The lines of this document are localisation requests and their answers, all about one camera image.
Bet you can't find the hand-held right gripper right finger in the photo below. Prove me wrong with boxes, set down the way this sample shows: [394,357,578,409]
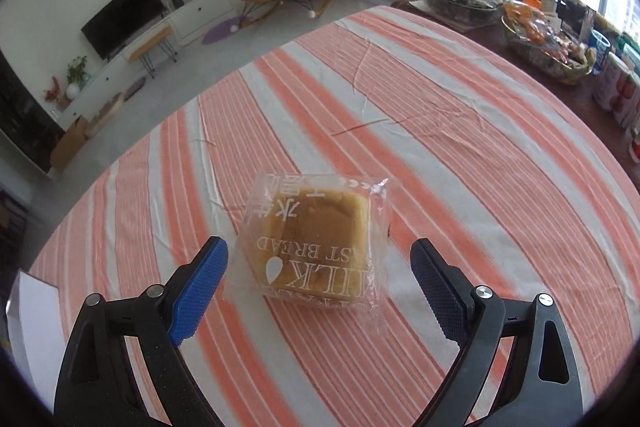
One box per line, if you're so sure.
[410,238,586,427]

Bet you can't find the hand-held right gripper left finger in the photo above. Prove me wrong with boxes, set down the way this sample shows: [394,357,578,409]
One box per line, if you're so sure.
[52,236,231,427]

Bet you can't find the bread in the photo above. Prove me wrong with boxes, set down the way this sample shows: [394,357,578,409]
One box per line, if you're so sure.
[222,174,393,338]

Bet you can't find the white cardboard box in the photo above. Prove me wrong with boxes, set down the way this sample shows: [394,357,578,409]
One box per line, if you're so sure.
[6,271,63,403]

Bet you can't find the wicker basket of snacks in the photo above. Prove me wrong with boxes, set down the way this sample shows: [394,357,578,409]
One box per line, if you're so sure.
[501,2,596,84]

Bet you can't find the brown cardboard box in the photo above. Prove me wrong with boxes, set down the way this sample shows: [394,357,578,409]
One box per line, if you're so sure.
[50,116,91,172]

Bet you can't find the beige floor cushion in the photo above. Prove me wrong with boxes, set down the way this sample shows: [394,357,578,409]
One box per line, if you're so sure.
[82,92,123,138]

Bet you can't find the dark floor scale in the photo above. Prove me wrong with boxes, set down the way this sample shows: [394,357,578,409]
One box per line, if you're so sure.
[122,76,147,100]

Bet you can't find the black display cabinet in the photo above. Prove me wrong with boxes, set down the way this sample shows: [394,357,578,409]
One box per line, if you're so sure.
[0,52,66,178]

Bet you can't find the red flowers in vase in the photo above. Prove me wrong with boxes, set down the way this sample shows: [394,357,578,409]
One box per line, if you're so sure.
[44,76,71,110]

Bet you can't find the leafy plant in glass vase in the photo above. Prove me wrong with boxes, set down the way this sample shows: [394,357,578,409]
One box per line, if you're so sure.
[66,56,91,90]

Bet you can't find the wooden bench with metal legs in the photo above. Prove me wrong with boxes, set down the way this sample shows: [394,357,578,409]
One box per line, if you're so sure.
[127,25,178,78]

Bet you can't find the purple floor mat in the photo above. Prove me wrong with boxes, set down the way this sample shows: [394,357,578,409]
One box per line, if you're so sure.
[202,18,241,45]

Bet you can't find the white television cabinet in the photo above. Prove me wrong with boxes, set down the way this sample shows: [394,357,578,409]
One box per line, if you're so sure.
[57,0,236,128]

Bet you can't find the black television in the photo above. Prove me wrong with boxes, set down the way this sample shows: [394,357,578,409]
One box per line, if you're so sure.
[81,0,167,60]

